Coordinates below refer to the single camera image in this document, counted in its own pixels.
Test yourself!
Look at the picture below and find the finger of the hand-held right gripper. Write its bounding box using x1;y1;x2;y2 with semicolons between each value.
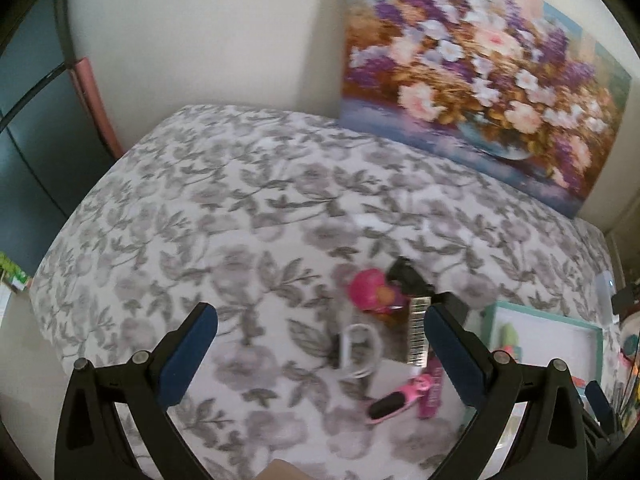
585;380;616;433

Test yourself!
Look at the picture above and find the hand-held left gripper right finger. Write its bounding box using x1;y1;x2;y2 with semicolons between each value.
424;303;588;480

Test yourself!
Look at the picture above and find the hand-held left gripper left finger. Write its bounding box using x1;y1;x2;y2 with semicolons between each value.
54;302;218;480

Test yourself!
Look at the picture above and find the patterned metal lighter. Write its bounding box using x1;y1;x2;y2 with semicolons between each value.
405;296;432;366

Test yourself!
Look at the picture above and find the teal cardboard box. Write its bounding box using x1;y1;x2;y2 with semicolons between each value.
465;302;604;461

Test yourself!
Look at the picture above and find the pink toy figure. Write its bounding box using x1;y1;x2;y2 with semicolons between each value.
348;268;408;316

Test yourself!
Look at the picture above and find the magenta tube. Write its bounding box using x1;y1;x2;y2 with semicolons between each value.
419;355;446;421

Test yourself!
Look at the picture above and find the black plug adapter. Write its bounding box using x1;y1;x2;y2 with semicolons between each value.
435;291;470;331

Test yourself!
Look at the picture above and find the black toy car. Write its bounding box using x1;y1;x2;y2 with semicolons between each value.
387;256;435;296

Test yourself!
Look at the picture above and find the white smartwatch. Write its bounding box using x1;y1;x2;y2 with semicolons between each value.
332;323;383;380

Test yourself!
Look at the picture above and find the black power adapter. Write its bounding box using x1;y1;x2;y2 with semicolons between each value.
612;287;640;311

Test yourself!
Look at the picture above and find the white power strip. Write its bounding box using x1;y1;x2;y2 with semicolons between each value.
595;270;617;328

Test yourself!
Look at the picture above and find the grey floral blanket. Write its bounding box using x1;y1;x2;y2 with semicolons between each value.
27;104;618;480

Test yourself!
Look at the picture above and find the brown cardboard piece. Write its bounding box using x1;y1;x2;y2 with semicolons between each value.
257;460;321;480

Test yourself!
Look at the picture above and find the green paper package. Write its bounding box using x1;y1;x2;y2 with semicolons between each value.
0;252;33;293

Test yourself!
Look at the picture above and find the dark wardrobe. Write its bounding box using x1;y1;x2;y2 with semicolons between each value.
0;0;116;281

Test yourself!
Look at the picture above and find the pink board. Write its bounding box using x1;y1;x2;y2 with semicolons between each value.
69;57;125;160

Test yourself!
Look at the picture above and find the floral painting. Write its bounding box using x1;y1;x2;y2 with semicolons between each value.
339;0;633;220

